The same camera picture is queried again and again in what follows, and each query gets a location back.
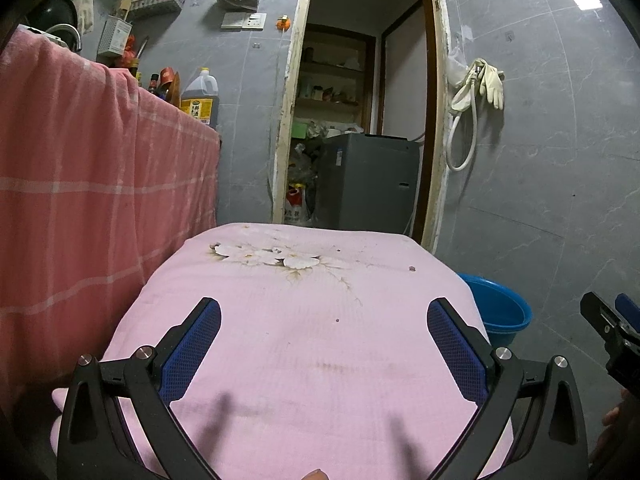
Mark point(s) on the grey washing machine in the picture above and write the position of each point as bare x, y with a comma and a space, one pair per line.
367, 185

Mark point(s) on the pink flowered blanket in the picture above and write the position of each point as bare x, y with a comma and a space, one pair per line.
310, 360

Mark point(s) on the white wall socket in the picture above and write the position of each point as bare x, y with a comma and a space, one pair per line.
254, 21

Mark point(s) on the red hanging bag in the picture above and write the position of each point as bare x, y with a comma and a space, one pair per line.
130, 52

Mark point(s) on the cream rubber gloves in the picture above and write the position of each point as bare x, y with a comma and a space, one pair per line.
492, 87

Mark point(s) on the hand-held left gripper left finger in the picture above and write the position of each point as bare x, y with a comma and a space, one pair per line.
192, 345

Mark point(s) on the orange wall hook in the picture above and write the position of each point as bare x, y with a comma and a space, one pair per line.
283, 23

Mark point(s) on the red checked cloth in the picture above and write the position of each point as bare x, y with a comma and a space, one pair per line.
90, 170

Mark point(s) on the wooden spatula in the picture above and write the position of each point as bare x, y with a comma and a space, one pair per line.
127, 0

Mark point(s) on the person's left hand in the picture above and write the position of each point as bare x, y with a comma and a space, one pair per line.
316, 475

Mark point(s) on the brown wooden wedge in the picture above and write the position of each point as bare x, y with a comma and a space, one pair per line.
175, 92

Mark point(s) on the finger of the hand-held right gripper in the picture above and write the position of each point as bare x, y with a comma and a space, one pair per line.
602, 317
629, 310

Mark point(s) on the blue plastic basin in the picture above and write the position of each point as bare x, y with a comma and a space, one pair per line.
502, 315

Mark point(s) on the large cooking oil jug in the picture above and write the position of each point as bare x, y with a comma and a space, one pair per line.
200, 102

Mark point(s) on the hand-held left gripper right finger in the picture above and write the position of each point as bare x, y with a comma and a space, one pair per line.
455, 345

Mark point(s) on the wooden door frame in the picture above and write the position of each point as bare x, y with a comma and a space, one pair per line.
440, 110

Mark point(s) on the grey wall switch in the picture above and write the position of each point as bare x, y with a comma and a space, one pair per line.
232, 21

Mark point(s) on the hanging cream cloth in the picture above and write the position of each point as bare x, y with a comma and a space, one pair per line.
86, 2

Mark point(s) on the red and white sack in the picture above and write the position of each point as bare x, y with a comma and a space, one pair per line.
295, 205

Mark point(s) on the green box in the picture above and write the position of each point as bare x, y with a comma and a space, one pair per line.
300, 128

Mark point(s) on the red capped jar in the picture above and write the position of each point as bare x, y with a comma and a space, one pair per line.
166, 80

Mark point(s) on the steel pot lid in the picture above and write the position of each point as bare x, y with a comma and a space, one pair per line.
70, 35

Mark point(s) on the person's right hand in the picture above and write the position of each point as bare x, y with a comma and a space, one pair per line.
612, 420

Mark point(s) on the wooden shelf unit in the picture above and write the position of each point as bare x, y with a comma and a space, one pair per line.
332, 75

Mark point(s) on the dark soy sauce bottle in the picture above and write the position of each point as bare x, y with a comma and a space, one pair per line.
153, 84

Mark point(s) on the empty white plastic bag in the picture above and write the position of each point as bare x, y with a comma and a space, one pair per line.
455, 67

